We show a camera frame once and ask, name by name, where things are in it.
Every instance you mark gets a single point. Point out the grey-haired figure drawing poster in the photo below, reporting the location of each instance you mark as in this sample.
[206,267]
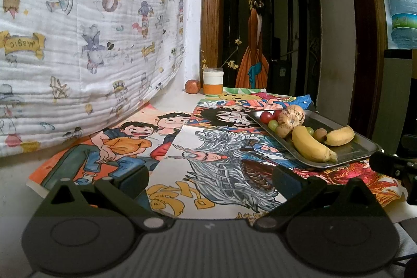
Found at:
[221,167]

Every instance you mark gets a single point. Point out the brown-spotted yellow banana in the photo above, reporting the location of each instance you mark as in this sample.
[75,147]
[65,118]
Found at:
[340,136]

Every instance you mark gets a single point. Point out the yellow bear poster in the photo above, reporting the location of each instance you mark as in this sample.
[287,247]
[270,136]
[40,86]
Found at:
[234,95]

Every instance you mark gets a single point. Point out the white cartoon printed blanket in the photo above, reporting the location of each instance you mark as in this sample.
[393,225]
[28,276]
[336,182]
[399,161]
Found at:
[81,53]

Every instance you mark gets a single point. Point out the red apple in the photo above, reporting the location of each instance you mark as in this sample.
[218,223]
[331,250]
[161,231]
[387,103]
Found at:
[193,86]

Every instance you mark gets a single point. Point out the red cherry tomato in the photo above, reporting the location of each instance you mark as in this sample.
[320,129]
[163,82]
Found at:
[266,116]
[277,114]

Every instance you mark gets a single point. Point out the orange dress figure door poster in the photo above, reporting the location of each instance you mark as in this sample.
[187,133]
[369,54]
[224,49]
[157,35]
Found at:
[254,69]

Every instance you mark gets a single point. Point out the white cup with orange sleeve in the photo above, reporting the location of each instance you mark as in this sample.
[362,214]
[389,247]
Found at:
[213,82]

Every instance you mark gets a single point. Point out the large speckled tan melon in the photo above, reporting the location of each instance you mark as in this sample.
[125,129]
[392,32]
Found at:
[293,116]

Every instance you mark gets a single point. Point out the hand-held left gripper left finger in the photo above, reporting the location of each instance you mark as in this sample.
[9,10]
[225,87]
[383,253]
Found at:
[136,180]

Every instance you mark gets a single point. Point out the yellow flower twig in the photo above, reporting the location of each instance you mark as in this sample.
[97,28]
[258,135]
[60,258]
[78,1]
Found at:
[232,64]

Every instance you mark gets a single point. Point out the colourful anime poster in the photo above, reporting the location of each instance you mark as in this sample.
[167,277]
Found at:
[221,115]

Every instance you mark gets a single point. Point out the metal tray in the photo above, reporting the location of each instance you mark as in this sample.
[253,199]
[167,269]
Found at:
[355,151]

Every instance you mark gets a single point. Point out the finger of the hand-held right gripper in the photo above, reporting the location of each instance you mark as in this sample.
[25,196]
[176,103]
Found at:
[387,164]
[410,143]

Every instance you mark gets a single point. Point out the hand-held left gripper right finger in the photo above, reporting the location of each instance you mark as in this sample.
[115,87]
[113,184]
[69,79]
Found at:
[286,181]

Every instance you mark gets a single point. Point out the brown wooden door frame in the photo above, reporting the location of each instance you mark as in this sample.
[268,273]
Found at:
[211,4]

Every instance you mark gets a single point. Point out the dark wooden door frame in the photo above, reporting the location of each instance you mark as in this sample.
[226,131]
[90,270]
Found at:
[368,37]

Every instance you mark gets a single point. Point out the green grape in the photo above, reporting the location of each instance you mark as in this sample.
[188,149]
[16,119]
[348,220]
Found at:
[273,125]
[309,131]

